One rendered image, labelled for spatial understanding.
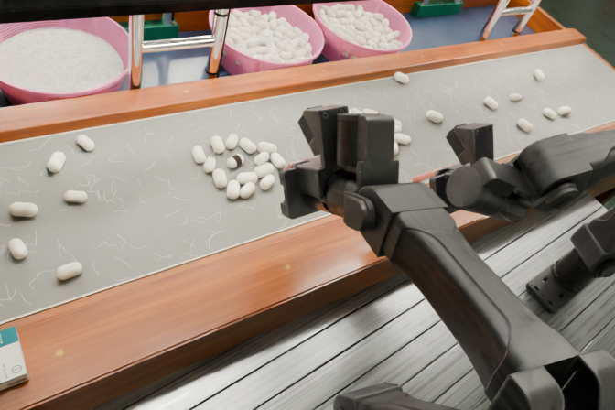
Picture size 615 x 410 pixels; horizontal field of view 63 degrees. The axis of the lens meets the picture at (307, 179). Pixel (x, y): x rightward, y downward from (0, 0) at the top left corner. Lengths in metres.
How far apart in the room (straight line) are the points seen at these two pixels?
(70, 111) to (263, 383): 0.53
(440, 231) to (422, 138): 0.64
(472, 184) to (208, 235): 0.40
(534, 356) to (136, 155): 0.68
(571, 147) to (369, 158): 0.31
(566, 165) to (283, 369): 0.49
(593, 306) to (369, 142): 0.73
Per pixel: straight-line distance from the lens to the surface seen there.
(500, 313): 0.43
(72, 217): 0.81
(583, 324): 1.12
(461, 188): 0.70
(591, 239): 1.03
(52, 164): 0.85
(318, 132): 0.60
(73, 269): 0.74
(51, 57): 1.08
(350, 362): 0.83
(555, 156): 0.73
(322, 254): 0.79
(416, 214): 0.49
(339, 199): 0.58
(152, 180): 0.85
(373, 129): 0.54
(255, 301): 0.72
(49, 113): 0.92
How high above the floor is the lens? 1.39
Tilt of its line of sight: 46 degrees down
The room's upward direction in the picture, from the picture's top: 23 degrees clockwise
